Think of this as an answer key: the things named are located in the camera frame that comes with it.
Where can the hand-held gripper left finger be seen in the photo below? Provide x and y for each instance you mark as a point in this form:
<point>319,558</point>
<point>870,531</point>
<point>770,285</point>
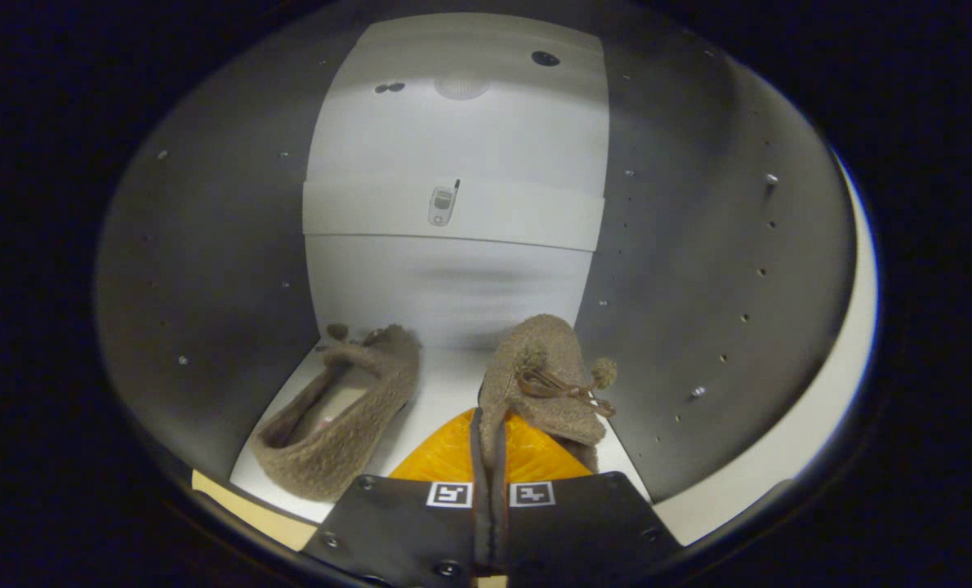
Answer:
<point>404,531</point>

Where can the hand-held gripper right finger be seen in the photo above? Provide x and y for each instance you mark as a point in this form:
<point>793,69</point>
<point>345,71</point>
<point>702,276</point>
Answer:
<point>584,531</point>

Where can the brown fuzzy shoe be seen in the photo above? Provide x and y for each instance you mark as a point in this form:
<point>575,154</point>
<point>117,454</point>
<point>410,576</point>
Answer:
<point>543,351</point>
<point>347,433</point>

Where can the white cabinet shelf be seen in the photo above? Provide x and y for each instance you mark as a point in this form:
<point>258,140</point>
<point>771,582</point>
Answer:
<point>519,216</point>

